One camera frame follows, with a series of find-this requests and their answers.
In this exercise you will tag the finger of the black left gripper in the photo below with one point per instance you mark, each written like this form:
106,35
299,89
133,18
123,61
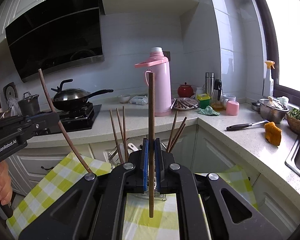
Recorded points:
37,123

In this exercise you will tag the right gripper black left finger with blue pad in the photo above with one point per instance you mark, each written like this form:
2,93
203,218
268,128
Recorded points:
94,207

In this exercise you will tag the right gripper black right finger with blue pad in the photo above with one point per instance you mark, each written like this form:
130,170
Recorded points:
208,207

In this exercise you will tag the white ceramic spoon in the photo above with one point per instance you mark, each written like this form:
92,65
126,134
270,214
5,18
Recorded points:
132,147

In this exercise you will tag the person's left hand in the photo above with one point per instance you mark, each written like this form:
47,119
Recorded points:
5,184

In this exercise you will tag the black wok with lid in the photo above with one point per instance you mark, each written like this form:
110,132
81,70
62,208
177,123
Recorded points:
73,98

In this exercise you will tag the black gas stove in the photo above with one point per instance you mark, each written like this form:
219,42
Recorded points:
80,119

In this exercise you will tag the green white checkered tablecloth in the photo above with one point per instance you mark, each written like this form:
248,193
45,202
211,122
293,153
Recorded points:
137,224

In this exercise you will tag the small white bowl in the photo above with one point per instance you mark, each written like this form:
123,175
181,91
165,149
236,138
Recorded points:
124,98

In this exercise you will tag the black range hood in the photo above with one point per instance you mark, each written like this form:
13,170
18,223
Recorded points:
55,35

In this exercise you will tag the teal dish cloth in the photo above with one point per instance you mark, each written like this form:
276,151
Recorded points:
208,110

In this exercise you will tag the white packet on counter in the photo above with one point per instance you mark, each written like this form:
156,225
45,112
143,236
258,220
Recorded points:
139,100

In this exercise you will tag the orange sponge cloth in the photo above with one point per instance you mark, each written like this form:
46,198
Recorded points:
272,133

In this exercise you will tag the pink plastic cup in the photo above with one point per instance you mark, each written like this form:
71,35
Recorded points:
232,108

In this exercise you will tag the plate of chopsticks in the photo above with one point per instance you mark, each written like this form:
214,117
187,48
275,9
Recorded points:
183,104

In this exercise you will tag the glass oil dispenser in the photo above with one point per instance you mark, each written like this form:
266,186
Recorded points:
217,96

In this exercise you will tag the green yellow container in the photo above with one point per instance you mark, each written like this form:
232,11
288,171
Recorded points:
204,100

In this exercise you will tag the red enamel pot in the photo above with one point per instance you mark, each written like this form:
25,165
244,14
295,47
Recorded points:
185,91

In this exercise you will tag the steel mixing bowl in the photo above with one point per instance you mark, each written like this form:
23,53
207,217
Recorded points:
270,113

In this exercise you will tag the wicker basket of greens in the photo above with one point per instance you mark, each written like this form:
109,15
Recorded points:
293,118

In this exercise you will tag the pink thermos flask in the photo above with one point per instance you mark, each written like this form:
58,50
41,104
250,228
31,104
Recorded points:
158,64

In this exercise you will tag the steel vacuum bottle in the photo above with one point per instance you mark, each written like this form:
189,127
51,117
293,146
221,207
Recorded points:
209,82

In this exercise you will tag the spray bottle yellow trigger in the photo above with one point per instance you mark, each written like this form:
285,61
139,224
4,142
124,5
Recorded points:
268,82

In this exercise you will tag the steel wire utensil caddy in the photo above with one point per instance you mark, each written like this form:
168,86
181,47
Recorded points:
140,160

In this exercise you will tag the black handled knife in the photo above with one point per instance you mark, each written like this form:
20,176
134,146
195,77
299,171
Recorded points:
246,125

